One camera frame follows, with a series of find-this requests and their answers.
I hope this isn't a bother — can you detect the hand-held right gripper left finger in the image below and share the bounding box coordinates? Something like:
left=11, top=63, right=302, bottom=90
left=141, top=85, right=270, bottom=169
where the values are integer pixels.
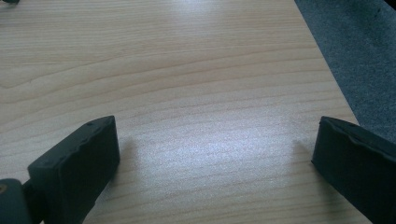
left=22, top=115, right=121, bottom=224

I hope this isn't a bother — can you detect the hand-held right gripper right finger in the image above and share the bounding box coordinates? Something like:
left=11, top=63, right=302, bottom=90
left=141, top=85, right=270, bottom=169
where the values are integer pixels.
left=311, top=116, right=396, bottom=224

